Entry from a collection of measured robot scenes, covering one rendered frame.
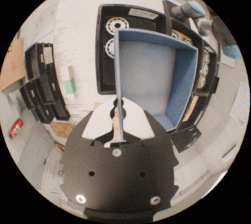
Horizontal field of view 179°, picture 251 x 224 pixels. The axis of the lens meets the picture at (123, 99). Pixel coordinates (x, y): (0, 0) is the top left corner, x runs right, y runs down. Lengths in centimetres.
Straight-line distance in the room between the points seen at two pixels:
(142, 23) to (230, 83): 336
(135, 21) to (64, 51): 48
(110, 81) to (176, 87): 32
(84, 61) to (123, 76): 43
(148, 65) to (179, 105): 12
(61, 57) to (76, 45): 14
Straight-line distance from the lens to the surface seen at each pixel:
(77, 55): 59
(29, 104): 168
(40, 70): 106
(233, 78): 353
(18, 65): 251
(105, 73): 42
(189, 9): 70
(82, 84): 61
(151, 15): 44
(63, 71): 59
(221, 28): 31
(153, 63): 19
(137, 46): 17
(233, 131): 376
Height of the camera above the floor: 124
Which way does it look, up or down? 60 degrees down
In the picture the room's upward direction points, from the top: 166 degrees clockwise
